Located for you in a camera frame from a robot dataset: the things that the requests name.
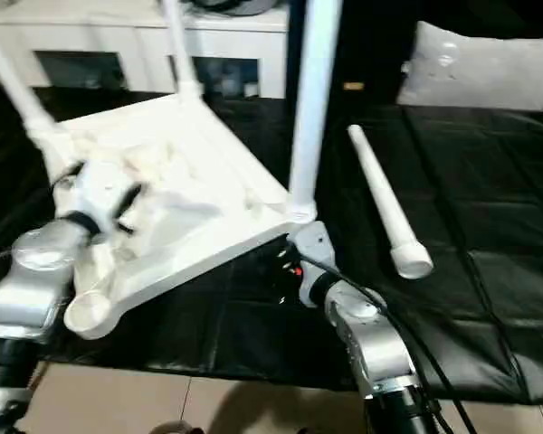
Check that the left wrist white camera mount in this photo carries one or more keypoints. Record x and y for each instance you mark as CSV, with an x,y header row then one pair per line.
x,y
101,190

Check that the grey pillow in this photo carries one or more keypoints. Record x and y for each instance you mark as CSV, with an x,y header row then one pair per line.
x,y
479,68

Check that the white plastic table top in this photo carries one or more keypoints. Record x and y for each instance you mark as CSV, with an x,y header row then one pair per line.
x,y
185,158

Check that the white cup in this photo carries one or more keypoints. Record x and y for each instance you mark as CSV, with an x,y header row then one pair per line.
x,y
251,88

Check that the white sideboard with glass doors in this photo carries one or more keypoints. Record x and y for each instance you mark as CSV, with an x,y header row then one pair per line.
x,y
117,36

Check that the black work surface mat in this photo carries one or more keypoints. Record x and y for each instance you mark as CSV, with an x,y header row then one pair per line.
x,y
479,181

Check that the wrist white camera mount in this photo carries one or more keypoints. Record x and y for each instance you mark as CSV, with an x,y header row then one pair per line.
x,y
317,244
101,190

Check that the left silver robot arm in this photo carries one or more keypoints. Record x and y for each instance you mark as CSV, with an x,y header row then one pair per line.
x,y
27,280

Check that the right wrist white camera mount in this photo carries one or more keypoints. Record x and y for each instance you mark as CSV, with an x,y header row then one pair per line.
x,y
317,244

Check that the white plastic table leg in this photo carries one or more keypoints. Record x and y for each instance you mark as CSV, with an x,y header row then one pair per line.
x,y
183,50
18,77
384,194
312,113

